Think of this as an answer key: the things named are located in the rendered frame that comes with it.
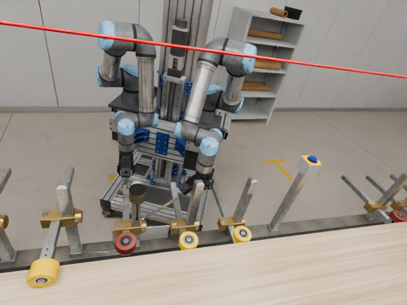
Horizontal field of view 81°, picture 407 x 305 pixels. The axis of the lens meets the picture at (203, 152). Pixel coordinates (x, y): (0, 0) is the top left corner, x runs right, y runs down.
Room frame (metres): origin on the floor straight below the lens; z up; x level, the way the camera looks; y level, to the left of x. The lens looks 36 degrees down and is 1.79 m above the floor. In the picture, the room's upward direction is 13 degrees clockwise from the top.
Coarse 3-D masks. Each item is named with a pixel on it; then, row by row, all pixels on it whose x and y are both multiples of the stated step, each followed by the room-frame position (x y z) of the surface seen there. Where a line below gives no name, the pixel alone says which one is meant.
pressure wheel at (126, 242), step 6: (120, 234) 0.55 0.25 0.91; (126, 234) 0.56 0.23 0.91; (132, 234) 0.56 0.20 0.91; (120, 240) 0.53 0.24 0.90; (126, 240) 0.53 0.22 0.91; (132, 240) 0.54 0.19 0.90; (120, 246) 0.50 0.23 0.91; (126, 246) 0.51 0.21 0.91; (132, 246) 0.51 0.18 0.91; (120, 252) 0.49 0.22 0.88; (126, 252) 0.49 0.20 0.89
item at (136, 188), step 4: (136, 184) 0.62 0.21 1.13; (140, 184) 0.62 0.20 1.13; (132, 188) 0.59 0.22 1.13; (136, 188) 0.60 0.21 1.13; (140, 188) 0.60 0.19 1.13; (144, 188) 0.61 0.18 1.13; (132, 192) 0.57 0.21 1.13; (136, 192) 0.58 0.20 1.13; (140, 192) 0.58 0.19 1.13; (136, 212) 0.62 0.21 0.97; (136, 216) 0.62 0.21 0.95
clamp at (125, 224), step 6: (114, 222) 0.62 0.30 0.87; (120, 222) 0.63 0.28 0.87; (126, 222) 0.64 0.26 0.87; (144, 222) 0.66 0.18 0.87; (114, 228) 0.59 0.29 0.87; (120, 228) 0.60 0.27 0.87; (126, 228) 0.61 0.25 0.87; (132, 228) 0.61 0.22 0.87; (138, 228) 0.62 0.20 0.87; (144, 228) 0.64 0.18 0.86; (114, 234) 0.59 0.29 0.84; (138, 234) 0.62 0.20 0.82
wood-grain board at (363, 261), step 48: (288, 240) 0.72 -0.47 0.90; (336, 240) 0.78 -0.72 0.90; (384, 240) 0.85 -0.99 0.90; (0, 288) 0.28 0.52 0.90; (48, 288) 0.31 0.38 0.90; (96, 288) 0.34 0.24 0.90; (144, 288) 0.38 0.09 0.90; (192, 288) 0.41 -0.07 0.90; (240, 288) 0.45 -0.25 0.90; (288, 288) 0.49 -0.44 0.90; (336, 288) 0.54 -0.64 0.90; (384, 288) 0.59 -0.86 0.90
